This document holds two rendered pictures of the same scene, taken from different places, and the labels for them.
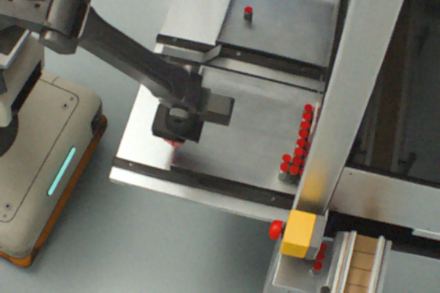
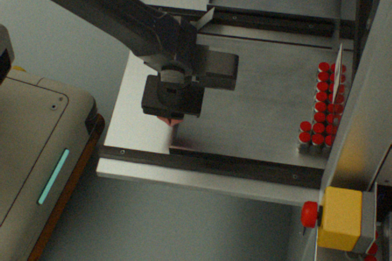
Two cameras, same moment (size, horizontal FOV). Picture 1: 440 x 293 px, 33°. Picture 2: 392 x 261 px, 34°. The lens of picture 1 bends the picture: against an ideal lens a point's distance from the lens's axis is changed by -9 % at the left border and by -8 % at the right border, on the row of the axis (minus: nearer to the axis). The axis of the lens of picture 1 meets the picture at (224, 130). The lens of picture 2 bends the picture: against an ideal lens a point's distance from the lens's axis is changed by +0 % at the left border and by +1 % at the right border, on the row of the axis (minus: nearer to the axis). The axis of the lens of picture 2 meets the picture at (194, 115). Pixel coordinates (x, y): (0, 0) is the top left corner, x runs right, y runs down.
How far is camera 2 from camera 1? 0.57 m
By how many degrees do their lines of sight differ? 3
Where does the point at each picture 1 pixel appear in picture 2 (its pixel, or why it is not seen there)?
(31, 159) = (16, 166)
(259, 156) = (272, 128)
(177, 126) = (172, 97)
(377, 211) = not seen: outside the picture
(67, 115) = (56, 116)
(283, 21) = not seen: outside the picture
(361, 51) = not seen: outside the picture
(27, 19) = not seen: outside the picture
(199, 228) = (207, 219)
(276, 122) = (287, 88)
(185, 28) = not seen: outside the picture
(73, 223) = (73, 231)
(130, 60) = not seen: outside the picture
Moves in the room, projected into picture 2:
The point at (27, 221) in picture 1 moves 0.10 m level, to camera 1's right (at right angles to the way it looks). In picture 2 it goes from (13, 237) to (49, 237)
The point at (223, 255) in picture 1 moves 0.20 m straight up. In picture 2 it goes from (235, 247) to (237, 223)
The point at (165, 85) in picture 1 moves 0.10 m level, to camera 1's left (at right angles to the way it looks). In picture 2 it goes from (149, 36) to (74, 36)
